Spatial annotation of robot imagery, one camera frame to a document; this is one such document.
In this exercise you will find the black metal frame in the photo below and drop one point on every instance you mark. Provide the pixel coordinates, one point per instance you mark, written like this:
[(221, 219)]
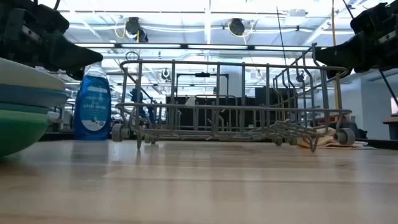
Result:
[(202, 74)]

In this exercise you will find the blue plate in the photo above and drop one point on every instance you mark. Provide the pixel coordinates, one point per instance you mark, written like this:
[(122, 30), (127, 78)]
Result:
[(31, 95)]

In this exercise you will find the beige crumpled cloth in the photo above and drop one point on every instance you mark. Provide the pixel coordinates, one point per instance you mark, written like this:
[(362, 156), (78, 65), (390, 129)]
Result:
[(326, 141)]

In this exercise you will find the teal plate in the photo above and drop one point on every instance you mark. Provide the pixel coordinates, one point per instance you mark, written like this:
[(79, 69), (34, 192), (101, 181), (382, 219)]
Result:
[(21, 108)]

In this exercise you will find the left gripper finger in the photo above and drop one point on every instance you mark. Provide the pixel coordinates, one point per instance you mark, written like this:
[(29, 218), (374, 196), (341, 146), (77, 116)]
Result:
[(76, 74), (68, 56)]

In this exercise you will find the dark green plate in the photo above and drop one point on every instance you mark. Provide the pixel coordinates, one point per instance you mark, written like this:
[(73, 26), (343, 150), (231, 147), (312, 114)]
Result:
[(15, 137)]

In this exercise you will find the pale grey plate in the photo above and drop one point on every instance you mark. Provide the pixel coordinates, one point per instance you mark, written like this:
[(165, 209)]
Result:
[(25, 74)]

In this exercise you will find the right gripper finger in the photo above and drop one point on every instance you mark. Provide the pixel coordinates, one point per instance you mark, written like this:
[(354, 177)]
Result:
[(345, 54), (339, 72)]

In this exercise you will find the wooden desk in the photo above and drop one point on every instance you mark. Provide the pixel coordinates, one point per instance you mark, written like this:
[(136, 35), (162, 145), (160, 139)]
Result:
[(390, 121)]

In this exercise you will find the dark grey bag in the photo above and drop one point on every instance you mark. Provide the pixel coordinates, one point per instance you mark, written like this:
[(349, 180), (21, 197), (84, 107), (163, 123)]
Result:
[(360, 133)]

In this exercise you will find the black aluminium table frame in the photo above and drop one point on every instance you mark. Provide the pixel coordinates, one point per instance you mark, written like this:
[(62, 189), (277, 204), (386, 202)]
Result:
[(385, 143)]

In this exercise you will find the small black ceiling reel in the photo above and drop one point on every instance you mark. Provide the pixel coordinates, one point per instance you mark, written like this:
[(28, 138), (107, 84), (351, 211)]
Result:
[(300, 76), (165, 74)]

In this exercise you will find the black background workbench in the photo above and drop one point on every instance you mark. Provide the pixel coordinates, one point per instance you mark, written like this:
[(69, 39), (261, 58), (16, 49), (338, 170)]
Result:
[(186, 119)]

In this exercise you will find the blue dish soap bottle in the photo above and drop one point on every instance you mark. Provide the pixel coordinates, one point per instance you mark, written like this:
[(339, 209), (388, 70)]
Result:
[(93, 105)]

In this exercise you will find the light green plate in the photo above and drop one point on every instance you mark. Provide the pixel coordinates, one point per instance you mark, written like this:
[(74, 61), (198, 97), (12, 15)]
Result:
[(18, 117)]

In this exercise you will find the lit monitor screen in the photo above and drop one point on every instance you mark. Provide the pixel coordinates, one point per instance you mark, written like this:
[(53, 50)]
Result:
[(394, 105)]

